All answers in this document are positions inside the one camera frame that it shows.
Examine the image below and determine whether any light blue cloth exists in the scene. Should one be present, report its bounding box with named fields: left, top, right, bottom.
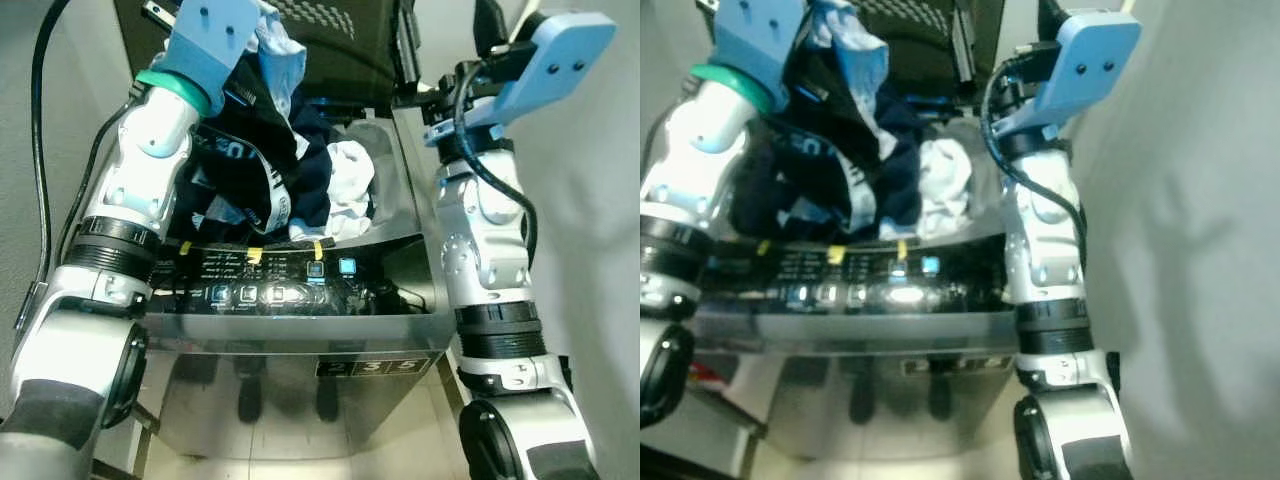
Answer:
left=805, top=0, right=891, bottom=131
left=250, top=5, right=308, bottom=96

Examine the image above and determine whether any navy garment with white stripes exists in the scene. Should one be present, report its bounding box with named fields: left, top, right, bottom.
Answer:
left=730, top=45, right=926, bottom=241
left=175, top=45, right=336, bottom=246

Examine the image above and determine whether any silver top-load washing machine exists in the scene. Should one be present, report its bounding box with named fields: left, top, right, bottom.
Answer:
left=690, top=100, right=1031, bottom=463
left=135, top=100, right=463, bottom=463

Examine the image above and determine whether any black folded washer lid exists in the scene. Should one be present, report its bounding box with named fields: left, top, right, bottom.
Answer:
left=113, top=0, right=416, bottom=111

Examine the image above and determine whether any white cloth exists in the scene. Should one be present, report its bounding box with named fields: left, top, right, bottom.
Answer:
left=288, top=140, right=376, bottom=243
left=880, top=138, right=973, bottom=241

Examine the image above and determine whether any black number label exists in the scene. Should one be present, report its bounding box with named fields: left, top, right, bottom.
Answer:
left=315, top=355, right=433, bottom=379
left=900, top=356, right=1013, bottom=377

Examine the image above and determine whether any light blue left wrist camera mount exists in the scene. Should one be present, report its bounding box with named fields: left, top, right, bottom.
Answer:
left=705, top=0, right=813, bottom=89
left=160, top=0, right=283, bottom=91

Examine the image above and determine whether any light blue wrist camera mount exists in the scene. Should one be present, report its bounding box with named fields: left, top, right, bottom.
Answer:
left=160, top=0, right=283, bottom=91
left=705, top=0, right=813, bottom=89
left=423, top=12, right=618, bottom=148
left=990, top=10, right=1143, bottom=143

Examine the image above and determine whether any light blue right wrist camera mount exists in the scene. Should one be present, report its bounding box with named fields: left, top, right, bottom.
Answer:
left=423, top=12, right=618, bottom=148
left=990, top=10, right=1143, bottom=143

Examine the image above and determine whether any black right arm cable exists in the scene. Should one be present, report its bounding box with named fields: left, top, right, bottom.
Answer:
left=452, top=58, right=541, bottom=266
left=980, top=45, right=1089, bottom=266

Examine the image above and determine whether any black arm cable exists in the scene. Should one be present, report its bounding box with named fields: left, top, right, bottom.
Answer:
left=980, top=45, right=1089, bottom=266
left=452, top=58, right=541, bottom=266
left=28, top=0, right=76, bottom=296

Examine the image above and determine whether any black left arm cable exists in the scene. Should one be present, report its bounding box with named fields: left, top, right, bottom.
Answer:
left=28, top=0, right=76, bottom=296

